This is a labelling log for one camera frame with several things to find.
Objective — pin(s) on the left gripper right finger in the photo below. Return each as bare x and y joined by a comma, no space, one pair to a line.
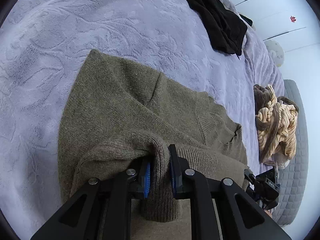
219,209

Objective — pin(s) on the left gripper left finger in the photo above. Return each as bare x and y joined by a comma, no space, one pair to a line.
101,209

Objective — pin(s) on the olive brown knit sweater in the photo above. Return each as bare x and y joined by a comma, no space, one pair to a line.
119,110

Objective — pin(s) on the grey quilted mattress edge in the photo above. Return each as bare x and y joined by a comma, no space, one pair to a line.
293,178

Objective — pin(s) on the cream brown striped garment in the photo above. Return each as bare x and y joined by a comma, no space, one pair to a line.
276,120

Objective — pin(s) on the pale plush toy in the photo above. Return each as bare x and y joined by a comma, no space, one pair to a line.
276,52

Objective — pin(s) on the black garment on bed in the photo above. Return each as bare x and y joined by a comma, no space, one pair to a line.
225,29

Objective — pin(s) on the lavender embossed bed blanket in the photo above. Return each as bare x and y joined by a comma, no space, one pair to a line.
45,42

